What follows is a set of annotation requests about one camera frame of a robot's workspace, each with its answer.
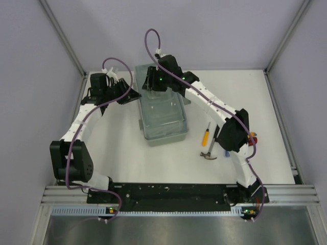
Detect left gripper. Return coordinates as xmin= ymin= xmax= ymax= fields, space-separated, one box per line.
xmin=104 ymin=78 xmax=142 ymax=105

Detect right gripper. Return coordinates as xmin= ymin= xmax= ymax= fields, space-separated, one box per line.
xmin=142 ymin=68 xmax=171 ymax=93

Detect translucent green tool box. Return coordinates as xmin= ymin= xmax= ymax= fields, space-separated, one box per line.
xmin=133 ymin=64 xmax=188 ymax=146

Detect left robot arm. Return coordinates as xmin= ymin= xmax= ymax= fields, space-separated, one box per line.
xmin=50 ymin=72 xmax=141 ymax=203

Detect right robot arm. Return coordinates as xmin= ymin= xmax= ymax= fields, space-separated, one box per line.
xmin=143 ymin=54 xmax=264 ymax=202

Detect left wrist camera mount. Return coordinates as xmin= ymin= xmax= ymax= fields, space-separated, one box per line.
xmin=102 ymin=67 xmax=119 ymax=81

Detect orange handled screwdriver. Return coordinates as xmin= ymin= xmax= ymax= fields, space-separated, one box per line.
xmin=201 ymin=122 xmax=211 ymax=146

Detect claw hammer black handle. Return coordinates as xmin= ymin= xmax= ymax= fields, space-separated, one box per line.
xmin=200 ymin=125 xmax=222 ymax=161

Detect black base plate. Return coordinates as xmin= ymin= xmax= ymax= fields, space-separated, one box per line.
xmin=87 ymin=182 xmax=269 ymax=212

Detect red handled pliers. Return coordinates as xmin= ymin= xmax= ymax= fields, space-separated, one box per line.
xmin=248 ymin=137 xmax=258 ymax=146

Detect grey slotted cable duct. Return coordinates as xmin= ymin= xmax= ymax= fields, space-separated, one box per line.
xmin=51 ymin=206 xmax=244 ymax=217

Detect aluminium frame rail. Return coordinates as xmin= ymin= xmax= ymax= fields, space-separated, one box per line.
xmin=41 ymin=183 xmax=320 ymax=206

